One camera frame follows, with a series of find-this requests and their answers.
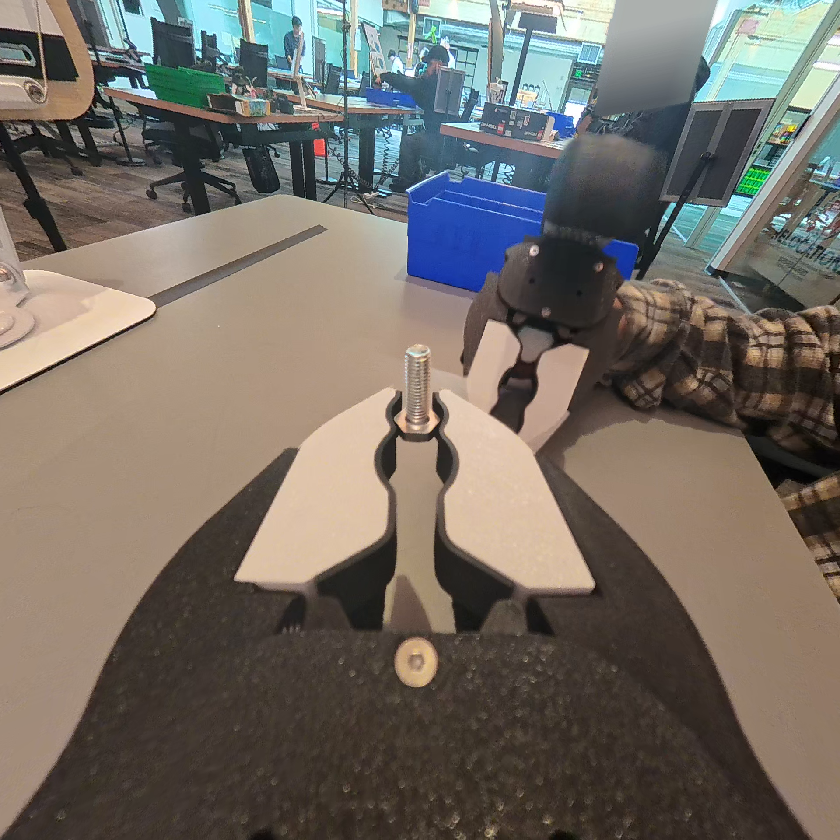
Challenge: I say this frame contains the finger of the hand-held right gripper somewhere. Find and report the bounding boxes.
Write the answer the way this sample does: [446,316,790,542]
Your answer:
[466,320,529,421]
[508,344,592,455]

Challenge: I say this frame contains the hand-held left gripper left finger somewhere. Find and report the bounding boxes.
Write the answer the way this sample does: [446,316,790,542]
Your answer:
[234,387,403,629]

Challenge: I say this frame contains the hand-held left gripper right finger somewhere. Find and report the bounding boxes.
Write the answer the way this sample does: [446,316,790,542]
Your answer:
[433,390,597,629]

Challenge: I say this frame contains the silver threaded bolt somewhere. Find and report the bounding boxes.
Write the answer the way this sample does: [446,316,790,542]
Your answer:
[394,345,435,445]

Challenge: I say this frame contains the person's right forearm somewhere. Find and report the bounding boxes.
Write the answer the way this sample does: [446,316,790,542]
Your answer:
[610,279,840,454]

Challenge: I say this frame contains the blue plastic bin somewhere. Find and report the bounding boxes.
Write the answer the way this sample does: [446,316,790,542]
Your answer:
[407,172,639,294]

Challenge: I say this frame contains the wooden topped office desk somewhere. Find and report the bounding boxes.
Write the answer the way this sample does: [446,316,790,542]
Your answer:
[105,85,345,217]
[438,121,572,191]

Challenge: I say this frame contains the black cardboard box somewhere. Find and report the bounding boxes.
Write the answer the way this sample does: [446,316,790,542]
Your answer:
[481,101,553,139]

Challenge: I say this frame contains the grey panel on tripod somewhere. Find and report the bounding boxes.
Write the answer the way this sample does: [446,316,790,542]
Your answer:
[659,98,777,208]

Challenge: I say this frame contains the person's plaid shirt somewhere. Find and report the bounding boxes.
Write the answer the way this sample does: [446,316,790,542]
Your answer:
[781,472,840,595]

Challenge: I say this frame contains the black tripod stand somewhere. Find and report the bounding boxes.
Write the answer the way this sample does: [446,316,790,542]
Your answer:
[320,0,378,216]

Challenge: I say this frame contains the white metal stand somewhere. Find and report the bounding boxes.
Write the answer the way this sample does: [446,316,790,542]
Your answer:
[0,197,157,395]

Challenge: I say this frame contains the small colourful box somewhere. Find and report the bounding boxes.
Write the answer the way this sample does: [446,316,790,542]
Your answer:
[209,92,272,118]

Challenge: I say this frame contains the black office chair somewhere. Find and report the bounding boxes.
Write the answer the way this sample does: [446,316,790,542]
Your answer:
[143,121,242,214]

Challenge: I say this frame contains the black computer monitor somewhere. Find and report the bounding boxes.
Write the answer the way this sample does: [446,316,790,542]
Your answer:
[238,39,270,88]
[151,17,196,68]

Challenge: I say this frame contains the green plastic crates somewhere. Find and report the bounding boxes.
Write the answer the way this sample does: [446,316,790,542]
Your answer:
[146,63,227,109]

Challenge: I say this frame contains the wooden rimmed display board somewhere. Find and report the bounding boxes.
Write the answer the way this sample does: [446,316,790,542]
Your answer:
[0,0,97,123]

